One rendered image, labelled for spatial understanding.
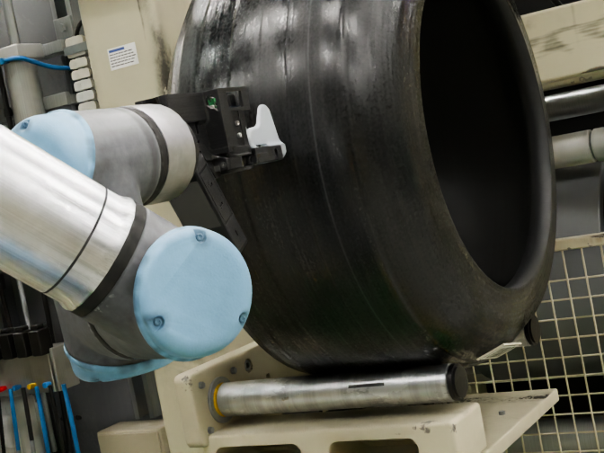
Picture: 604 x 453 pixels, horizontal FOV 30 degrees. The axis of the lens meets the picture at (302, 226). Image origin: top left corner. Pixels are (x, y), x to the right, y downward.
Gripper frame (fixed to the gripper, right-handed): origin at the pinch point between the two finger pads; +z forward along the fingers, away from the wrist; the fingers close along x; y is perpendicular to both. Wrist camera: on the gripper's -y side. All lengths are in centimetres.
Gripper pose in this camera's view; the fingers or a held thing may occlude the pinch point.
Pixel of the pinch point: (275, 155)
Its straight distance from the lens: 120.5
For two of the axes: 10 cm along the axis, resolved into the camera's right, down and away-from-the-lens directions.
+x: -8.5, 1.4, 5.1
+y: -1.9, -9.8, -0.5
